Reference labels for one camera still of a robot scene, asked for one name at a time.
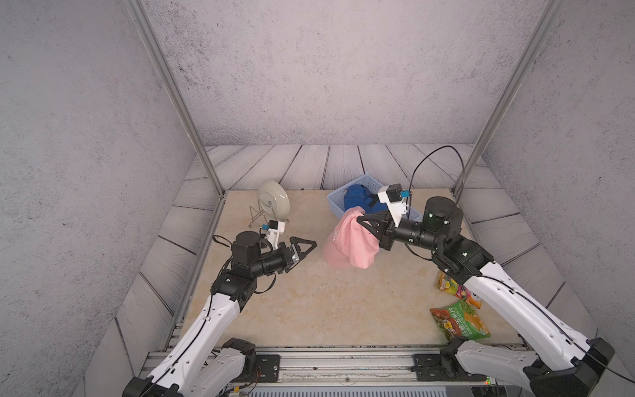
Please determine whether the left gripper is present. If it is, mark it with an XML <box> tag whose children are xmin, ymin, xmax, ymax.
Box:
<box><xmin>247</xmin><ymin>238</ymin><xmax>315</xmax><ymax>281</ymax></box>

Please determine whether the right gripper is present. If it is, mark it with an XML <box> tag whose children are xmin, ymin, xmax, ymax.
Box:
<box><xmin>358</xmin><ymin>210</ymin><xmax>446</xmax><ymax>256</ymax></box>

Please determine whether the pink baseball cap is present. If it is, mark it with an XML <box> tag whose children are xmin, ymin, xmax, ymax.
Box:
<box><xmin>322</xmin><ymin>207</ymin><xmax>380</xmax><ymax>269</ymax></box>

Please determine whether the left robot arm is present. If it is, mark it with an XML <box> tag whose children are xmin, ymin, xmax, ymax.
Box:
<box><xmin>122</xmin><ymin>231</ymin><xmax>317</xmax><ymax>396</ymax></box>

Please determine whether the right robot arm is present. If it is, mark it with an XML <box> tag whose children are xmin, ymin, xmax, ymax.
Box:
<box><xmin>357</xmin><ymin>196</ymin><xmax>615</xmax><ymax>396</ymax></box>

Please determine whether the blue baseball cap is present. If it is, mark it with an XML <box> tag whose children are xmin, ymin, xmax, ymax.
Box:
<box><xmin>344</xmin><ymin>185</ymin><xmax>388</xmax><ymax>213</ymax></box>

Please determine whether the light blue plastic basket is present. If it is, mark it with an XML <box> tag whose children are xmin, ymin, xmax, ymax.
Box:
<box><xmin>326</xmin><ymin>173</ymin><xmax>423</xmax><ymax>223</ymax></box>

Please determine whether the white plate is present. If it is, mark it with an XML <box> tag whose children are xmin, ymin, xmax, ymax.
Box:
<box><xmin>258</xmin><ymin>180</ymin><xmax>290</xmax><ymax>219</ymax></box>

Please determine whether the red yellow snack bag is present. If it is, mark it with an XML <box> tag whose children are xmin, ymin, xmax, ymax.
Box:
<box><xmin>435</xmin><ymin>271</ymin><xmax>482</xmax><ymax>309</ymax></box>

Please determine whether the green snack bag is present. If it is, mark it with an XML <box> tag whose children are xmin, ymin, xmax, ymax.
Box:
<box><xmin>430</xmin><ymin>299</ymin><xmax>491</xmax><ymax>341</ymax></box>

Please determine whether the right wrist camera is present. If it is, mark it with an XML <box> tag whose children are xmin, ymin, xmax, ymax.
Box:
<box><xmin>377</xmin><ymin>184</ymin><xmax>410</xmax><ymax>227</ymax></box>

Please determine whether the wire plate rack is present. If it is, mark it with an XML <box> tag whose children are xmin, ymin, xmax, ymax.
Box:
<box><xmin>249</xmin><ymin>200</ymin><xmax>290</xmax><ymax>228</ymax></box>

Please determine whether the right camera cable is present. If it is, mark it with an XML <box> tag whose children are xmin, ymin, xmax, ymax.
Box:
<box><xmin>406</xmin><ymin>145</ymin><xmax>466</xmax><ymax>219</ymax></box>

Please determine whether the aluminium mounting rail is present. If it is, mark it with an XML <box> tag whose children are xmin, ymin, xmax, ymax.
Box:
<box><xmin>138</xmin><ymin>346</ymin><xmax>547</xmax><ymax>397</ymax></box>

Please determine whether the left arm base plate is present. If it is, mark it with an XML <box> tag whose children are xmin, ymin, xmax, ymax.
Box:
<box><xmin>221</xmin><ymin>352</ymin><xmax>280</xmax><ymax>385</ymax></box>

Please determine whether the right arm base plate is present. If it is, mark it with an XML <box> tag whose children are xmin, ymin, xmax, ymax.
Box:
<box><xmin>410</xmin><ymin>353</ymin><xmax>487</xmax><ymax>382</ymax></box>

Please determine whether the right frame post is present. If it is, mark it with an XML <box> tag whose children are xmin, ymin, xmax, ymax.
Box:
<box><xmin>452</xmin><ymin>0</ymin><xmax>566</xmax><ymax>194</ymax></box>

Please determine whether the frame post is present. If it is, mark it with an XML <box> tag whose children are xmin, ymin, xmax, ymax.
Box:
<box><xmin>452</xmin><ymin>0</ymin><xmax>566</xmax><ymax>194</ymax></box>
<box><xmin>125</xmin><ymin>0</ymin><xmax>225</xmax><ymax>196</ymax></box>

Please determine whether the left frame post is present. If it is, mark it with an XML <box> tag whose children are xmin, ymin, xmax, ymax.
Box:
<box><xmin>125</xmin><ymin>0</ymin><xmax>225</xmax><ymax>196</ymax></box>

